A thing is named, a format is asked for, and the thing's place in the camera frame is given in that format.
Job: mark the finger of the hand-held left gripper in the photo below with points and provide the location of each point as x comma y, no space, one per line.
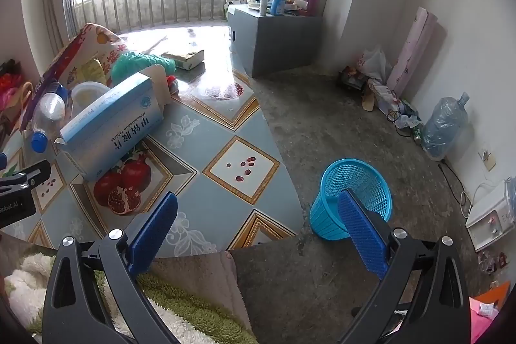
28,172
2,160

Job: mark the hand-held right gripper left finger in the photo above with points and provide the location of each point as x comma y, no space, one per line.
153,235

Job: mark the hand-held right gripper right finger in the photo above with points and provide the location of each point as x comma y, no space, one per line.
363,235

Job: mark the blue plastic mesh basket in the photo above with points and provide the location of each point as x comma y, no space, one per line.
326,215

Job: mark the clear bottle with blue cap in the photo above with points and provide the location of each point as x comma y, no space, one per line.
50,110

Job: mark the blue white medicine box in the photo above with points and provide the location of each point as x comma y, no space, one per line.
109,126

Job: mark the white plastic tub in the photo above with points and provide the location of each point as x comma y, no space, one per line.
90,94

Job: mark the yellow snack packet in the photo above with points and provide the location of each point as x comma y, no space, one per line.
92,70

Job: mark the red white snack bag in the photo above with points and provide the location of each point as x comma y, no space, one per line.
92,45

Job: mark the green plastic bag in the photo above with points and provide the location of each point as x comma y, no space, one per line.
133,64

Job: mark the small red object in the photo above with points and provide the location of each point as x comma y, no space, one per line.
171,80

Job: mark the small cardboard box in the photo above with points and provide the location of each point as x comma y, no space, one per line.
185,58

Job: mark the beige fleece cloth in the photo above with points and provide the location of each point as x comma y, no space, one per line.
201,275

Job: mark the red cloth bag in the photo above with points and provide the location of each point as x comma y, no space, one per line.
10,86

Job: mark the green white fuzzy robe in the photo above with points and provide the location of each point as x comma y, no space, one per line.
189,303

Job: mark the white water dispenser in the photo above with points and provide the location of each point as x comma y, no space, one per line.
487,215

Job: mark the fruit print tablecloth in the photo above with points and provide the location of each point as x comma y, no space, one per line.
225,126

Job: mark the blue water jug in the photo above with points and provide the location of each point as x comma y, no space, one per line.
511,193
443,126

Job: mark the paper and plastic scraps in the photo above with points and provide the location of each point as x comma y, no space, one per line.
387,94

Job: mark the orange cardboard box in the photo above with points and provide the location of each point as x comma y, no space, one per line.
496,291

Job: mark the pink cloth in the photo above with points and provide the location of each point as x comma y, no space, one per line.
479,324

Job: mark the dark snack box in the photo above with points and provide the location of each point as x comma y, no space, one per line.
350,80

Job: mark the white plastic bag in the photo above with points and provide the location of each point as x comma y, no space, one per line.
375,62

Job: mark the pink wallpaper roll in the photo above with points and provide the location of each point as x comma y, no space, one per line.
411,50

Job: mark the grey cabinet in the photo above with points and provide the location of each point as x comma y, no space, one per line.
278,41

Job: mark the metal window railing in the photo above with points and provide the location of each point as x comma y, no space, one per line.
161,1

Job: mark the pink bottle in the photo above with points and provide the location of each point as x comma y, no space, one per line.
313,1

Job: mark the blue detergent bottle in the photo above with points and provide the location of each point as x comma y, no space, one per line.
278,3

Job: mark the small white bottle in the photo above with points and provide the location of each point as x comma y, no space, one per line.
263,7

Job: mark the beige wall socket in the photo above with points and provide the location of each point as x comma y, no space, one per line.
488,160

